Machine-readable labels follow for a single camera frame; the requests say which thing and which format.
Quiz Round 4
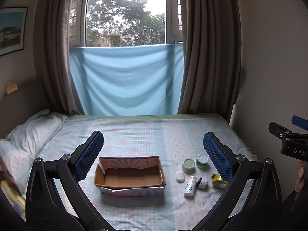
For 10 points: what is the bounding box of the yellow tape roll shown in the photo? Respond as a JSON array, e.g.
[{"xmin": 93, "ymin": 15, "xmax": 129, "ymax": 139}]
[{"xmin": 212, "ymin": 174, "xmax": 229, "ymax": 189}]

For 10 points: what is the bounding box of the small white black jar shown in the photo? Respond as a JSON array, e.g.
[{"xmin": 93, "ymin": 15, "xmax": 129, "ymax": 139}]
[{"xmin": 196, "ymin": 177, "xmax": 208, "ymax": 189}]

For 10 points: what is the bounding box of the light green lidded jar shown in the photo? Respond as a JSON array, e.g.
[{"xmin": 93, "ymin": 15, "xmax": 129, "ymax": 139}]
[{"xmin": 182, "ymin": 159, "xmax": 195, "ymax": 173}]

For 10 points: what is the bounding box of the white pill bottle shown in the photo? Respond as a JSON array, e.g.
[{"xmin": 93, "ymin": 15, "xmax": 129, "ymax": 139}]
[{"xmin": 183, "ymin": 176, "xmax": 197, "ymax": 197}]

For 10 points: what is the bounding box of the cardboard box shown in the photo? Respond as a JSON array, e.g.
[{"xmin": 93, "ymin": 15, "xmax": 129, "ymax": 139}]
[{"xmin": 93, "ymin": 156, "xmax": 166, "ymax": 197}]

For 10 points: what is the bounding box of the red rectangular box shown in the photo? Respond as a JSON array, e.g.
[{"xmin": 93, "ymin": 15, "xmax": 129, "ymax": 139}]
[{"xmin": 211, "ymin": 172, "xmax": 218, "ymax": 180}]

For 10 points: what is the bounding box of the person's right hand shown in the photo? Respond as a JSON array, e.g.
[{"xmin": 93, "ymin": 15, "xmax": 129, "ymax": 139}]
[{"xmin": 295, "ymin": 160, "xmax": 305, "ymax": 193}]

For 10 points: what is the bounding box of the green jar white lid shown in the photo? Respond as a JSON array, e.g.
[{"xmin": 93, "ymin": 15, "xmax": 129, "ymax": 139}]
[{"xmin": 195, "ymin": 154, "xmax": 209, "ymax": 168}]

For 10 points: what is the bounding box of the white earbuds case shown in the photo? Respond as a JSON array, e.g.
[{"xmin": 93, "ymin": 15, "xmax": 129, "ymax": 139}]
[{"xmin": 175, "ymin": 171, "xmax": 185, "ymax": 183}]

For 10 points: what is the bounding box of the patterned bed sheet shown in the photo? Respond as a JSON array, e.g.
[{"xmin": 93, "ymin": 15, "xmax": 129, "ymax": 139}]
[{"xmin": 23, "ymin": 111, "xmax": 255, "ymax": 230}]

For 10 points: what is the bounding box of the patterned pillow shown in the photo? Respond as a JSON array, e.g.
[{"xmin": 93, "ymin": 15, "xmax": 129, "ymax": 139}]
[{"xmin": 1, "ymin": 110, "xmax": 67, "ymax": 190}]

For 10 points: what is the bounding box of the light blue hanging cloth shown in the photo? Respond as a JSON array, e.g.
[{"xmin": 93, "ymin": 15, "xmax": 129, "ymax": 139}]
[{"xmin": 69, "ymin": 43, "xmax": 184, "ymax": 116}]

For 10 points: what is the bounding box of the small object on headboard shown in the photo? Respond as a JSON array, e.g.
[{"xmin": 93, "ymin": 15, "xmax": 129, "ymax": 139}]
[{"xmin": 5, "ymin": 81, "xmax": 18, "ymax": 95}]

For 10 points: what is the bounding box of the right brown curtain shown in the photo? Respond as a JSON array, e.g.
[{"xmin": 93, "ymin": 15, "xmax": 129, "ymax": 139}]
[{"xmin": 178, "ymin": 0, "xmax": 241, "ymax": 121}]

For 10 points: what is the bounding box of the brown curtain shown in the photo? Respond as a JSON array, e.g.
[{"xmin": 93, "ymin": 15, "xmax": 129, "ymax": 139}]
[
  {"xmin": 33, "ymin": 0, "xmax": 85, "ymax": 115},
  {"xmin": 178, "ymin": 0, "xmax": 241, "ymax": 121}
]

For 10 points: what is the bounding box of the left brown curtain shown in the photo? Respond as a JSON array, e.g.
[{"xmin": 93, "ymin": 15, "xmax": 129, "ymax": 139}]
[{"xmin": 33, "ymin": 0, "xmax": 85, "ymax": 115}]

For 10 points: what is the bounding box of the window with frame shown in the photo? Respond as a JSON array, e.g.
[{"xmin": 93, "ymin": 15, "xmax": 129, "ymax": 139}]
[{"xmin": 69, "ymin": 0, "xmax": 183, "ymax": 48}]

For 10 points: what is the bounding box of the framed wall picture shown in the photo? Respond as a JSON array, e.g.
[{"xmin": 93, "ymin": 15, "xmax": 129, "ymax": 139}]
[{"xmin": 0, "ymin": 7, "xmax": 28, "ymax": 56}]

